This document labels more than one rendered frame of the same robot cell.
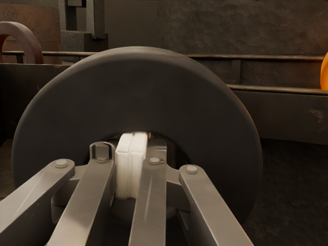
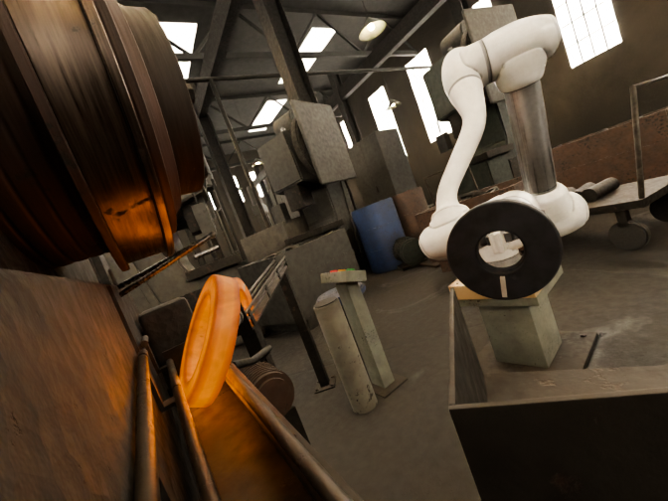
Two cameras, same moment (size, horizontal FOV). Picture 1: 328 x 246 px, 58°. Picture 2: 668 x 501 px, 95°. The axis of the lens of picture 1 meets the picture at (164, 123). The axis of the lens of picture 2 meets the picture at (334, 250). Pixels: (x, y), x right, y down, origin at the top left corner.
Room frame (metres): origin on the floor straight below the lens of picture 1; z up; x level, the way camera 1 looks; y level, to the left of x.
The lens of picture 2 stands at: (0.69, 0.10, 0.84)
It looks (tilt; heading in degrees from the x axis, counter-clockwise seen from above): 5 degrees down; 217
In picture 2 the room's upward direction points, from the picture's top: 21 degrees counter-clockwise
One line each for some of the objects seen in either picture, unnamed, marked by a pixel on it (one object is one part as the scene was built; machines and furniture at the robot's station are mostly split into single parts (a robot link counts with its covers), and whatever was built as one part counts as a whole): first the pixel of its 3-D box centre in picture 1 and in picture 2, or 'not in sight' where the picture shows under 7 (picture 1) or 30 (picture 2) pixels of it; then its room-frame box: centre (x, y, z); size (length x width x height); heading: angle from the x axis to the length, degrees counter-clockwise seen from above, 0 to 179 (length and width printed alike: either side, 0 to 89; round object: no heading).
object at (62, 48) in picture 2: not in sight; (90, 118); (0.46, -0.42, 1.11); 0.47 x 0.06 x 0.47; 68
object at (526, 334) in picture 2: not in sight; (519, 323); (-0.69, -0.14, 0.16); 0.40 x 0.40 x 0.31; 75
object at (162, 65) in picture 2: not in sight; (159, 111); (0.37, -0.38, 1.11); 0.28 x 0.06 x 0.28; 68
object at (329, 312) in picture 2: not in sight; (345, 354); (-0.31, -0.80, 0.26); 0.12 x 0.12 x 0.52
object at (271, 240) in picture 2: not in sight; (282, 259); (-2.78, -3.53, 0.55); 1.10 x 0.53 x 1.10; 88
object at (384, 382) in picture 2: not in sight; (362, 327); (-0.47, -0.77, 0.31); 0.24 x 0.16 x 0.62; 68
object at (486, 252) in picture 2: not in sight; (493, 230); (-0.69, -0.13, 0.58); 0.18 x 0.16 x 0.22; 102
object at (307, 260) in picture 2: not in sight; (300, 279); (-1.65, -2.21, 0.39); 1.03 x 0.83 x 0.77; 173
